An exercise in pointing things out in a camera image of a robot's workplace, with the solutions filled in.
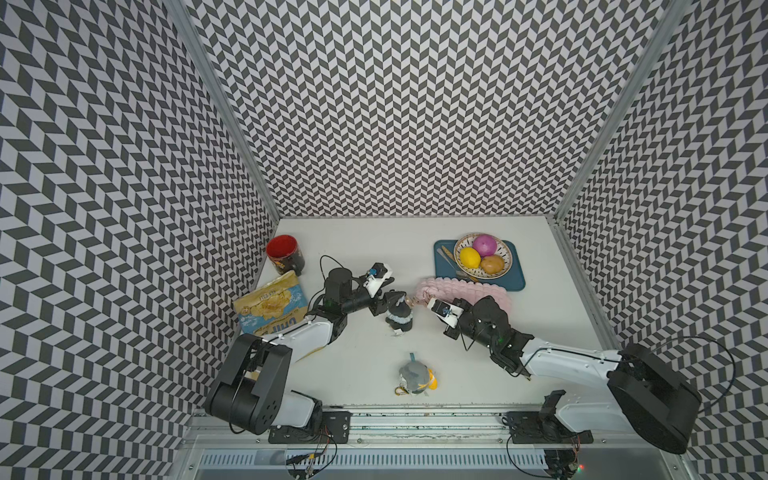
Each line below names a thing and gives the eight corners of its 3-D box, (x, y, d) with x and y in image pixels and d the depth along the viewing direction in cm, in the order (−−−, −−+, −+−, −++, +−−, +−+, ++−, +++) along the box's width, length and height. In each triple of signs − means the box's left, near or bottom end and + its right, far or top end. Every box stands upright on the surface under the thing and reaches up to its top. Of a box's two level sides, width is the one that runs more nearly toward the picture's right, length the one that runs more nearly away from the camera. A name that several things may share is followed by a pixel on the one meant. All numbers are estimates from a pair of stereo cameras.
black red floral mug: (268, 279, 102) (258, 262, 94) (277, 252, 110) (268, 234, 102) (301, 279, 102) (293, 263, 94) (308, 252, 110) (301, 234, 102)
